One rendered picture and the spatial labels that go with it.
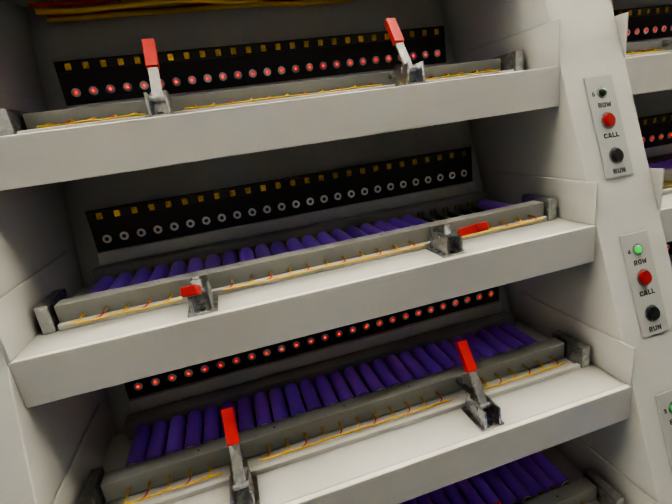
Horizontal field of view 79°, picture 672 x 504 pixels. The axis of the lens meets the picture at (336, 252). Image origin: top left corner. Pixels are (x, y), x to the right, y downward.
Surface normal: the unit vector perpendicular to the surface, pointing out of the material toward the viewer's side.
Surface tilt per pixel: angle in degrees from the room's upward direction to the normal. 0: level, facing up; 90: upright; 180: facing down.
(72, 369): 108
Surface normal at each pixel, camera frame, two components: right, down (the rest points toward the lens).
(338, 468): -0.14, -0.95
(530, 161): -0.95, 0.21
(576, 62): 0.22, -0.06
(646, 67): 0.27, 0.25
